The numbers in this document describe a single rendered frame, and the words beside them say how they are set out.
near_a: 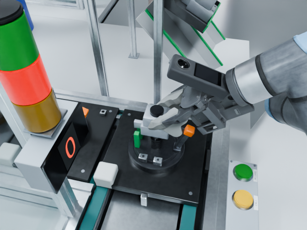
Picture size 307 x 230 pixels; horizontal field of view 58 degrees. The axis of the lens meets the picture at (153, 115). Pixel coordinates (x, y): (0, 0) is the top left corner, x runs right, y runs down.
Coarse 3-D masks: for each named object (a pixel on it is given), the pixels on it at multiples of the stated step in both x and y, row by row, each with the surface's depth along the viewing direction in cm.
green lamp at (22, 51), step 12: (24, 12) 27; (12, 24) 26; (24, 24) 27; (0, 36) 26; (12, 36) 26; (24, 36) 27; (0, 48) 27; (12, 48) 27; (24, 48) 28; (36, 48) 30; (0, 60) 28; (12, 60) 28; (24, 60) 28
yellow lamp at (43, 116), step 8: (48, 96) 34; (32, 104) 32; (40, 104) 33; (48, 104) 34; (56, 104) 36; (16, 112) 34; (24, 112) 33; (32, 112) 33; (40, 112) 34; (48, 112) 34; (56, 112) 36; (24, 120) 34; (32, 120) 34; (40, 120) 34; (48, 120) 35; (56, 120) 36; (32, 128) 35; (40, 128) 35; (48, 128) 36
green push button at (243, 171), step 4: (240, 164) 66; (244, 164) 66; (236, 168) 66; (240, 168) 66; (244, 168) 66; (248, 168) 66; (236, 172) 65; (240, 172) 65; (244, 172) 65; (248, 172) 65; (252, 172) 65; (240, 176) 64; (244, 176) 64; (248, 176) 64
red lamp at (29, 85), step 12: (36, 60) 30; (0, 72) 29; (12, 72) 29; (24, 72) 29; (36, 72) 30; (12, 84) 30; (24, 84) 30; (36, 84) 31; (48, 84) 33; (12, 96) 31; (24, 96) 31; (36, 96) 32
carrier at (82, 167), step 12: (96, 108) 79; (108, 108) 79; (96, 120) 76; (108, 120) 76; (96, 132) 73; (108, 132) 73; (84, 144) 71; (96, 144) 71; (84, 156) 68; (96, 156) 68; (72, 168) 66; (84, 168) 66; (84, 180) 64
